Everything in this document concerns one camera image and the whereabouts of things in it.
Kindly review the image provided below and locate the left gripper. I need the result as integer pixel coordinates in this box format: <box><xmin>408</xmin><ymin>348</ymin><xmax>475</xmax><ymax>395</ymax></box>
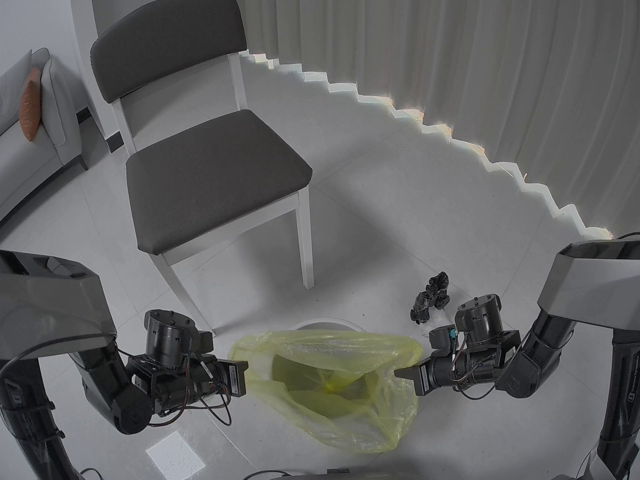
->
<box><xmin>199</xmin><ymin>359</ymin><xmax>250</xmax><ymax>399</ymax></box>

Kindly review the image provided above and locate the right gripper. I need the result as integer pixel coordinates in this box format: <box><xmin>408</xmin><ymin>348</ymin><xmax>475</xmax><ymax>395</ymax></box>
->
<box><xmin>412</xmin><ymin>355</ymin><xmax>461</xmax><ymax>397</ymax></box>

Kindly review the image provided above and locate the yellow plastic bag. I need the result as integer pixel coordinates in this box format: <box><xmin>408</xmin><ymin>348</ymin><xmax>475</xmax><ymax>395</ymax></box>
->
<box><xmin>228</xmin><ymin>331</ymin><xmax>424</xmax><ymax>454</ymax></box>

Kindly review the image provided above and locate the black plastic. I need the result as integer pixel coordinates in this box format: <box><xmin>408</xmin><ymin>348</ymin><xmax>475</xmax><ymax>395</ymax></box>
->
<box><xmin>408</xmin><ymin>270</ymin><xmax>451</xmax><ymax>327</ymax></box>

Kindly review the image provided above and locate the white trash bin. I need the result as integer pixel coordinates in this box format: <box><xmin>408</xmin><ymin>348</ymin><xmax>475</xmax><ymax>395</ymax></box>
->
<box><xmin>249</xmin><ymin>317</ymin><xmax>363</xmax><ymax>383</ymax></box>

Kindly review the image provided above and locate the grey padded white-legged chair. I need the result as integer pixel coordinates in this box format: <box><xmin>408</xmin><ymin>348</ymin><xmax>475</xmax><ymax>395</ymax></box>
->
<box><xmin>90</xmin><ymin>0</ymin><xmax>315</xmax><ymax>337</ymax></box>

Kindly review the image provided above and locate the pale grey sofa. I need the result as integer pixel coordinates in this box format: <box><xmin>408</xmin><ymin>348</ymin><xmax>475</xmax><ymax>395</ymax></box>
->
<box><xmin>0</xmin><ymin>48</ymin><xmax>90</xmax><ymax>229</ymax></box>

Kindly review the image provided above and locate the white curtain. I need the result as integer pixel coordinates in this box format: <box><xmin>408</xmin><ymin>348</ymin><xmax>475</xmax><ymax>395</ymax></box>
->
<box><xmin>217</xmin><ymin>0</ymin><xmax>640</xmax><ymax>243</ymax></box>

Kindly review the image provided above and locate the orange cushion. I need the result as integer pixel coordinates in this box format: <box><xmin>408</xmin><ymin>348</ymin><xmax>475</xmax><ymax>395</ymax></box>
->
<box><xmin>20</xmin><ymin>67</ymin><xmax>42</xmax><ymax>143</ymax></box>

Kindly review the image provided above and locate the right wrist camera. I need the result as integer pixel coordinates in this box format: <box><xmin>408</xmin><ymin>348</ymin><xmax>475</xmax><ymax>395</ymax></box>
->
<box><xmin>429</xmin><ymin>325</ymin><xmax>459</xmax><ymax>357</ymax></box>

